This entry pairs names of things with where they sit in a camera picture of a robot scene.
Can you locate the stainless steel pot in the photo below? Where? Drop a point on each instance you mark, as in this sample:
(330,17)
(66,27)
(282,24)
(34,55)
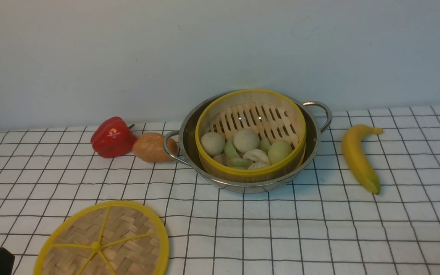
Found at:
(191,158)

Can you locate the green dumpling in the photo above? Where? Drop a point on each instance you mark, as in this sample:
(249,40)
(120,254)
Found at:
(265,145)
(230,149)

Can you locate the green dumpling right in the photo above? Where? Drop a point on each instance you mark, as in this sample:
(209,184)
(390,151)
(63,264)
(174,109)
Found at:
(265,145)

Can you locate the pale green round bun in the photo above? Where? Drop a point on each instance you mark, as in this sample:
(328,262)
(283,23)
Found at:
(278,151)

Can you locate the yellow banana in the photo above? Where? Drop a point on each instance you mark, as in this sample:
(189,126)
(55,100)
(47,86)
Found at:
(356,159)

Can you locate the white round bun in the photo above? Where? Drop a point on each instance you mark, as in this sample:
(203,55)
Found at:
(213,143)
(246,140)

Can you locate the red bell pepper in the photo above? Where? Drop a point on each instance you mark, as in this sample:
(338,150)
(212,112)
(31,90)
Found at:
(113,138)

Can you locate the brown potato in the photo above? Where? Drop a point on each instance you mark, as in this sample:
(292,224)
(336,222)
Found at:
(149,148)

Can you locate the white round bun middle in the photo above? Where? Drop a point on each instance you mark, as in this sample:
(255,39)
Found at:
(246,140)

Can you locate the yellow rimmed bamboo steamer basket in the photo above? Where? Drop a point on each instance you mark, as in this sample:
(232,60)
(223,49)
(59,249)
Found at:
(270,114)

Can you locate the white checkered tablecloth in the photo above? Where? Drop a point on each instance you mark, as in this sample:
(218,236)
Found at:
(323,223)

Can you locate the woven bamboo steamer lid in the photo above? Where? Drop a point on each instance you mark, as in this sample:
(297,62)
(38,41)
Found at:
(109,238)

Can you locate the white pleated dumpling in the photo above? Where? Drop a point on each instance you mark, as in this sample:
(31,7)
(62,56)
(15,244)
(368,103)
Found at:
(258,158)

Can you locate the white round bun left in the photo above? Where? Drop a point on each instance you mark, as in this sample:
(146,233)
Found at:
(213,143)

